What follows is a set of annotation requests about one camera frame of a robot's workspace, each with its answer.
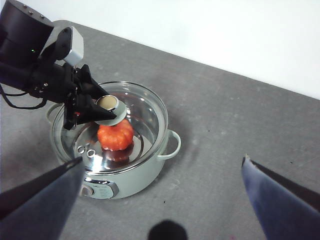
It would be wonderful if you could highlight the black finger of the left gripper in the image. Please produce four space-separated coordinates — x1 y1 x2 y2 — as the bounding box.
79 65 111 101
74 95 119 126

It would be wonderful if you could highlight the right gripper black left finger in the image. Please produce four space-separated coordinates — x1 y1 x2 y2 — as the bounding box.
0 156 85 240

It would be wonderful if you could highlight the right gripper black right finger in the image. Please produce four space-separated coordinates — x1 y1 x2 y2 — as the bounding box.
241 154 320 240

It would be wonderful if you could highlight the orange toy pumpkin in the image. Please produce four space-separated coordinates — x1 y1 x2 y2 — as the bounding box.
96 119 135 152

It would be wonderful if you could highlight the glass lid with green knob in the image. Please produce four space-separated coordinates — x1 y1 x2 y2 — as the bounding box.
51 80 169 174

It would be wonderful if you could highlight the pale green electric pot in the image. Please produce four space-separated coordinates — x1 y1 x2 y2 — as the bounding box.
46 81 182 200

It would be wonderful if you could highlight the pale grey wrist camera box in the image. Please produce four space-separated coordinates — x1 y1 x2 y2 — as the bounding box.
41 26 85 67

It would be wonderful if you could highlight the black cable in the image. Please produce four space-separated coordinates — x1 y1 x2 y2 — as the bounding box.
0 83 49 110

